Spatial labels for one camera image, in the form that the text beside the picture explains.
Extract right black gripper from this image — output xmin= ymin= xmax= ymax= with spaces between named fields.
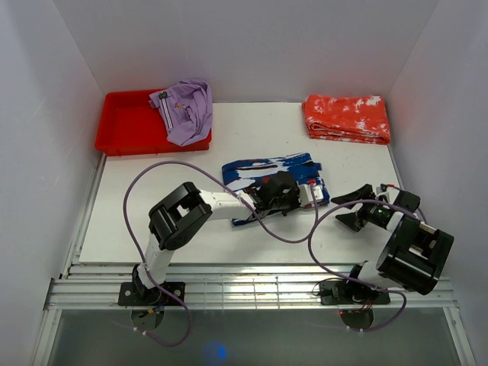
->
xmin=330 ymin=183 xmax=385 ymax=232

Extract blue white red patterned trousers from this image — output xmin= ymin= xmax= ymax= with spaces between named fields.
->
xmin=221 ymin=152 xmax=330 ymax=206

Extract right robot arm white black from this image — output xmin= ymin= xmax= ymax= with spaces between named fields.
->
xmin=331 ymin=184 xmax=454 ymax=303

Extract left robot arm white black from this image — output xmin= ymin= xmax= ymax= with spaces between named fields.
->
xmin=132 ymin=171 xmax=306 ymax=305

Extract folded orange white trousers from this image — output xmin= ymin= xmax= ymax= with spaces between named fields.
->
xmin=301 ymin=95 xmax=391 ymax=145

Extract purple trousers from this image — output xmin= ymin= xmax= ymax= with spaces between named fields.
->
xmin=149 ymin=79 xmax=213 ymax=146

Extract red plastic tray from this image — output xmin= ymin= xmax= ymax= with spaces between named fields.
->
xmin=95 ymin=89 xmax=212 ymax=156

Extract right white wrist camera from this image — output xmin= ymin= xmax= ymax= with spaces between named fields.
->
xmin=375 ymin=184 xmax=396 ymax=203

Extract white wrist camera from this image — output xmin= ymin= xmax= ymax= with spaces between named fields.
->
xmin=298 ymin=183 xmax=327 ymax=208
xmin=375 ymin=184 xmax=396 ymax=203

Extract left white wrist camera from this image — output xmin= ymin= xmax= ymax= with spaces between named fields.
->
xmin=298 ymin=183 xmax=327 ymax=208

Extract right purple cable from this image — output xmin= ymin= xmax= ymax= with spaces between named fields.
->
xmin=304 ymin=184 xmax=428 ymax=332

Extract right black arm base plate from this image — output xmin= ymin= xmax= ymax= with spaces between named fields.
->
xmin=311 ymin=278 xmax=390 ymax=306

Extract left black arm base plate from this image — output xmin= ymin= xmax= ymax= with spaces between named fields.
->
xmin=117 ymin=282 xmax=185 ymax=307

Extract aluminium rail frame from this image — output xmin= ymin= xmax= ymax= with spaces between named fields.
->
xmin=29 ymin=152 xmax=477 ymax=366

